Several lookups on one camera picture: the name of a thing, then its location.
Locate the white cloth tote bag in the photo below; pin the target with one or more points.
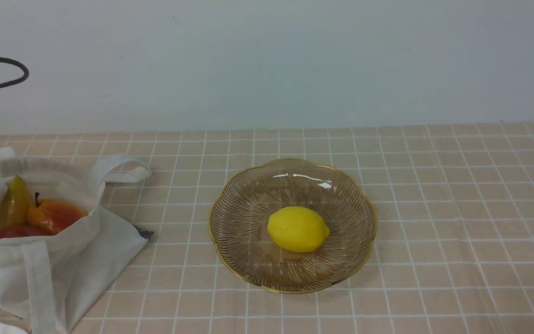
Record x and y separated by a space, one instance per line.
52 281

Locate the yellow lemon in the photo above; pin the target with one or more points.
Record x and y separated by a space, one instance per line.
297 229

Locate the red apple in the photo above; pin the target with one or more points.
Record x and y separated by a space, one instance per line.
21 231

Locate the checkered pink tablecloth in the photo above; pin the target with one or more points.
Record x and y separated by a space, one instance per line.
454 252

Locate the orange red pear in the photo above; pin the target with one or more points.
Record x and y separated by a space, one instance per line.
51 215

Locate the yellow banana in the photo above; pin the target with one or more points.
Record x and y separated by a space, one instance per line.
14 207

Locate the amber glass plate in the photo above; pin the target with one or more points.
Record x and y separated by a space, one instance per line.
237 226

